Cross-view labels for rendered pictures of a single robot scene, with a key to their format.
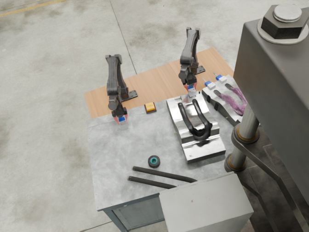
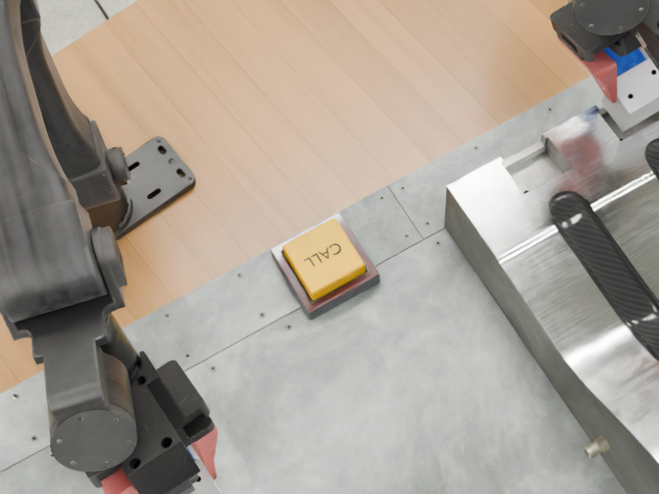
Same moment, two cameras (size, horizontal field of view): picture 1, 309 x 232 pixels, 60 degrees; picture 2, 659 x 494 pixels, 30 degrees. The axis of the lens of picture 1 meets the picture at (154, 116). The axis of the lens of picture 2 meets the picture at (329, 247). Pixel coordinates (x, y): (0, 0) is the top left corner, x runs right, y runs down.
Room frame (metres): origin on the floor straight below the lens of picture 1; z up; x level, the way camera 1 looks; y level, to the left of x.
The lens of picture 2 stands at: (0.78, 0.15, 1.92)
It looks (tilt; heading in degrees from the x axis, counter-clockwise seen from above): 65 degrees down; 344
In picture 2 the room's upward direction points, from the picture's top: 9 degrees counter-clockwise
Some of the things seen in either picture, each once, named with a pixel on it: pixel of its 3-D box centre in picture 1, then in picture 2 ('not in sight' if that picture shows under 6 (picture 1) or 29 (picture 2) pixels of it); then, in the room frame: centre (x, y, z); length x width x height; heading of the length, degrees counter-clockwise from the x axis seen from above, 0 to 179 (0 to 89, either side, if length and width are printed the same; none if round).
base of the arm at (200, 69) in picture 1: (193, 69); not in sight; (1.55, -0.38, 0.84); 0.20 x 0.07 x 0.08; 104
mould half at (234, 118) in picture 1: (237, 102); not in sight; (1.14, -0.61, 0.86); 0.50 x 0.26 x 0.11; 23
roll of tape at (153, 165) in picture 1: (154, 161); not in sight; (0.80, 0.05, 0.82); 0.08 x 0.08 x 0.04
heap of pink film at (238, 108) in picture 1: (237, 98); not in sight; (1.14, -0.60, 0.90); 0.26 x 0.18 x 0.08; 23
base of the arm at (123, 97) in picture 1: (124, 94); (91, 197); (1.41, 0.21, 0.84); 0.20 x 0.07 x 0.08; 104
